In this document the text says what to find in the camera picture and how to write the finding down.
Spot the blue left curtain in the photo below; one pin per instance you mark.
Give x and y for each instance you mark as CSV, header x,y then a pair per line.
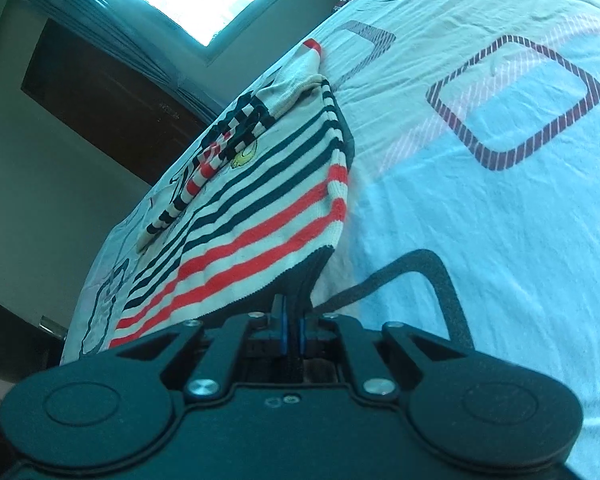
x,y
103,24

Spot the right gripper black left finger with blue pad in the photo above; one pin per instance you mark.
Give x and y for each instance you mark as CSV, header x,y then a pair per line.
x,y
204,363

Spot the dark wooden door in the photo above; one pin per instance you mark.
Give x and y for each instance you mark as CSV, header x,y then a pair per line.
x,y
119,111

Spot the striped white red black sweater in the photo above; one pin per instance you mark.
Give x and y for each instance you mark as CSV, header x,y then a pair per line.
x,y
257,209

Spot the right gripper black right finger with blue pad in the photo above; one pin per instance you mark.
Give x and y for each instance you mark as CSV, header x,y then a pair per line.
x,y
378,365

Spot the patterned white bed sheet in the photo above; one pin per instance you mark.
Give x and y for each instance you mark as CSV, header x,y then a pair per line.
x,y
474,187

